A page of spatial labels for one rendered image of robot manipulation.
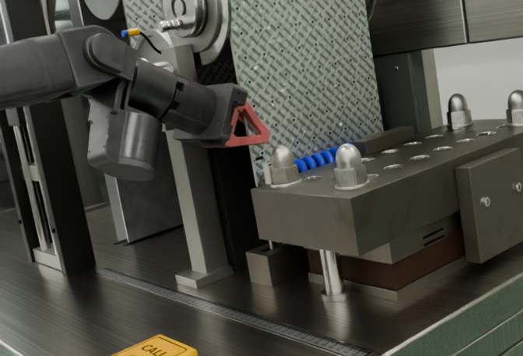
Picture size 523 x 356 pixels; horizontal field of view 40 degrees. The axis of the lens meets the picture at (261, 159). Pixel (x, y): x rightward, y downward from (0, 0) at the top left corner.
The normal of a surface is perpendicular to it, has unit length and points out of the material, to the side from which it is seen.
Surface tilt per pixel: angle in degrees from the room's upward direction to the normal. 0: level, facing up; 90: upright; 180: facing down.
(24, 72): 84
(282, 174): 90
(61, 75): 84
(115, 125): 81
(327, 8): 90
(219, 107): 60
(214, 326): 0
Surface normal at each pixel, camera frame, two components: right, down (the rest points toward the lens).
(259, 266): -0.77, 0.23
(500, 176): 0.62, 0.02
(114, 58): 0.68, -0.18
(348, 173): -0.36, 0.21
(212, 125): -0.75, -0.29
